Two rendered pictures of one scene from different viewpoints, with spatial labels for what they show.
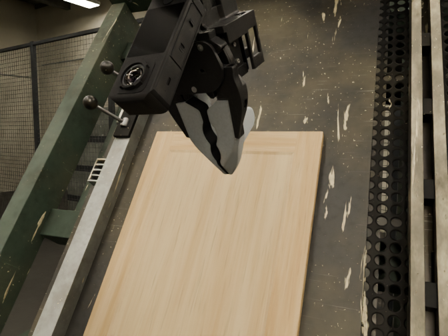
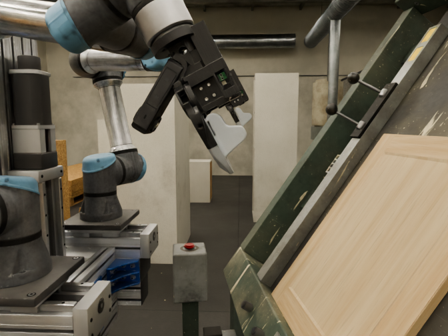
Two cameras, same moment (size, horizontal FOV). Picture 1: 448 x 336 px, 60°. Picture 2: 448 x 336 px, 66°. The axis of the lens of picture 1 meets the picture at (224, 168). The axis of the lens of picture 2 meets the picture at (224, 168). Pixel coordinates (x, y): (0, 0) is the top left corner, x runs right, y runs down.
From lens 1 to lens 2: 0.46 m
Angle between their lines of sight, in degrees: 59
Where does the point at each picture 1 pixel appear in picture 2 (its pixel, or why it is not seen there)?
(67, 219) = not seen: hidden behind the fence
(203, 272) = (355, 267)
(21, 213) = (287, 189)
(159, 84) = (137, 119)
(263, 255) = (403, 271)
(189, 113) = not seen: hidden behind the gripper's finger
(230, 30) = (191, 78)
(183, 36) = (157, 89)
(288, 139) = not seen: outside the picture
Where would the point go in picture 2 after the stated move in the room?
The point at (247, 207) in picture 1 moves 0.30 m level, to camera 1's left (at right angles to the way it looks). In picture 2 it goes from (415, 219) to (309, 193)
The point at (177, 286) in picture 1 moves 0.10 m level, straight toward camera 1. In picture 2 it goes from (335, 270) to (309, 282)
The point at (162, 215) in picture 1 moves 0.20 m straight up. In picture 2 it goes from (353, 209) to (357, 133)
